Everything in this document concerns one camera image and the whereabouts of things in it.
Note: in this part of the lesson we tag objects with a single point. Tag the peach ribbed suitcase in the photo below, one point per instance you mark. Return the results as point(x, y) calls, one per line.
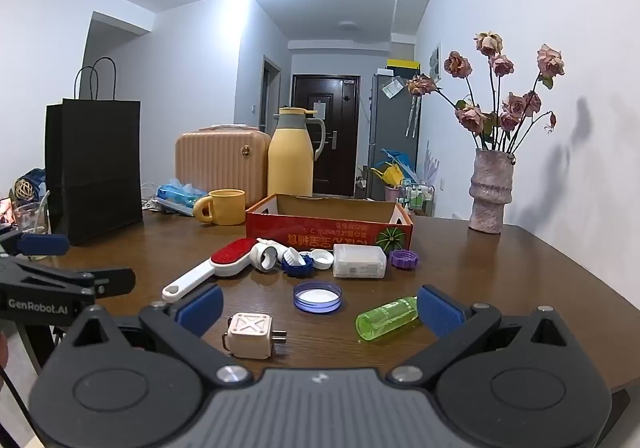
point(220, 162)

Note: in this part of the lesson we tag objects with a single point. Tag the white plastic box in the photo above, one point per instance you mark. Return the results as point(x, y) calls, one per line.
point(359, 262)

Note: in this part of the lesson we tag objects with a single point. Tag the yellow mug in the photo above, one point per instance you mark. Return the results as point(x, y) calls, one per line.
point(227, 208)

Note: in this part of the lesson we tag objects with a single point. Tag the blue tissue packet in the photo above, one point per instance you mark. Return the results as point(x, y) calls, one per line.
point(177, 198)

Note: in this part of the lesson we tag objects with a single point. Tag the blue notched cap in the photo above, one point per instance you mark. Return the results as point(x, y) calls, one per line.
point(299, 272)

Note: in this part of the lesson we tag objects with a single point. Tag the pink ceramic vase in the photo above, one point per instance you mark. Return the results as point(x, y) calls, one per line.
point(491, 193)

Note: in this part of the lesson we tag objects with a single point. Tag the translucent blue lid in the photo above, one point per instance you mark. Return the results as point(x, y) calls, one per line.
point(318, 298)

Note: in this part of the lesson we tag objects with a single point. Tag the black monitor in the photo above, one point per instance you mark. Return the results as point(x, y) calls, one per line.
point(95, 167)

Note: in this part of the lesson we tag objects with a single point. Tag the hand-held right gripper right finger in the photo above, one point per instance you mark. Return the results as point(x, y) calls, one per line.
point(440, 310)

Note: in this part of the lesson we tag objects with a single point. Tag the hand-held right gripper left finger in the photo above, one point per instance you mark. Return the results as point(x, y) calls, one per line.
point(202, 304)

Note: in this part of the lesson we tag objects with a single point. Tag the white charger cube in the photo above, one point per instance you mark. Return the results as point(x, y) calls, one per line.
point(249, 335)

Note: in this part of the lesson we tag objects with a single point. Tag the metal utility cart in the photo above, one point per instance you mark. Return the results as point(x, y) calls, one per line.
point(417, 198)

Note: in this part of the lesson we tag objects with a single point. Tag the grey fridge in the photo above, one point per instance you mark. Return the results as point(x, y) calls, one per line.
point(392, 127)

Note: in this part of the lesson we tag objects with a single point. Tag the purple notched cap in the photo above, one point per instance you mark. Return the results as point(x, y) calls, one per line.
point(404, 259)

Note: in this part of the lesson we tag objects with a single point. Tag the white nasal spray bottle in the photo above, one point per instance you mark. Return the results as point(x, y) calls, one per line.
point(265, 255)

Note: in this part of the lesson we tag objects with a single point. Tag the red cardboard box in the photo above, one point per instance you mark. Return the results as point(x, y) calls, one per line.
point(325, 230)

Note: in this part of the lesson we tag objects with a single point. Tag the woven rattan ball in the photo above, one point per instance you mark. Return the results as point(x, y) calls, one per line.
point(23, 190)

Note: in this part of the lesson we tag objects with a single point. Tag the white round cap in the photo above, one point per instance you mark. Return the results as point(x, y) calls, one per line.
point(322, 259)

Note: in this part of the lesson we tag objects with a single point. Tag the framed wall panel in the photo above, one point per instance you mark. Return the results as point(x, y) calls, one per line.
point(435, 62)

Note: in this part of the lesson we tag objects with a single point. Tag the clear glass cup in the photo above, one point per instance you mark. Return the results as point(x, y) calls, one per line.
point(30, 218)

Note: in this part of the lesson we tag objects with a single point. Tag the red lint brush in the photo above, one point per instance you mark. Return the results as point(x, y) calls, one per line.
point(235, 255)

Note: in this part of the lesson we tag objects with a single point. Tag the green spray bottle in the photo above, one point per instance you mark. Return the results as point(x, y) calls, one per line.
point(385, 319)

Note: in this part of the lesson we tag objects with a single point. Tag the dark brown door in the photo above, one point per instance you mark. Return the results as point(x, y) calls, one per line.
point(325, 137)

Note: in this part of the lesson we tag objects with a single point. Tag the white ribbed cap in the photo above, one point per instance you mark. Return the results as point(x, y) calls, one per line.
point(294, 258)

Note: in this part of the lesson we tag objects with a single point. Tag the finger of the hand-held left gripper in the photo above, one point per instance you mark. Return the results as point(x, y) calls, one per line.
point(44, 244)
point(112, 280)

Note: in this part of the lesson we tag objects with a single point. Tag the pink bucket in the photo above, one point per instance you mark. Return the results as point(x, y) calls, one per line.
point(391, 193)

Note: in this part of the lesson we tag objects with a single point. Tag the yellow thermos jug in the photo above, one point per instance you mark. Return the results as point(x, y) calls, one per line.
point(290, 157)

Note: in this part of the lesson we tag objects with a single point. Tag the yellow watering can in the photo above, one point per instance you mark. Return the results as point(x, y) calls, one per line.
point(392, 173)

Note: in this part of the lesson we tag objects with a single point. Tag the dried pink roses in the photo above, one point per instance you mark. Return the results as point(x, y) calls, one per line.
point(510, 112)

